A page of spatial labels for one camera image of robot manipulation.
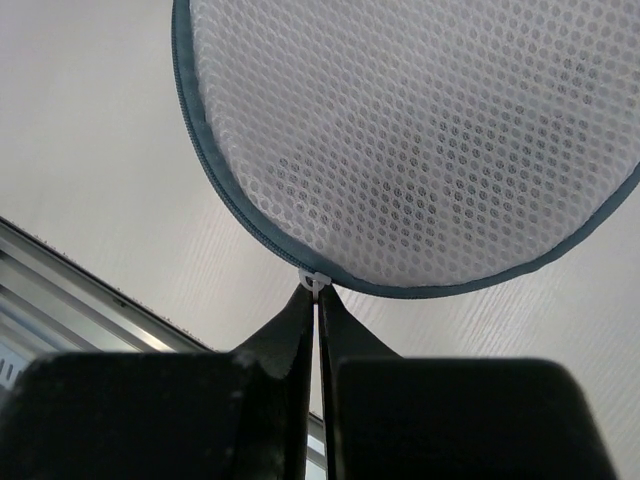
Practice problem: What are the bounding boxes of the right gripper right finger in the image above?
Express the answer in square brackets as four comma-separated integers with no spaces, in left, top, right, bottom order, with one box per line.
[318,287,616,479]

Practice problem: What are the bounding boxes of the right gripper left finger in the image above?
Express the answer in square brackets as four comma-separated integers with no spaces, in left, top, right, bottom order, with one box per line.
[1,287,314,479]

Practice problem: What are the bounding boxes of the aluminium mounting rail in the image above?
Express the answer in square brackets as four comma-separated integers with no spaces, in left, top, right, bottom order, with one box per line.
[0,215,326,480]

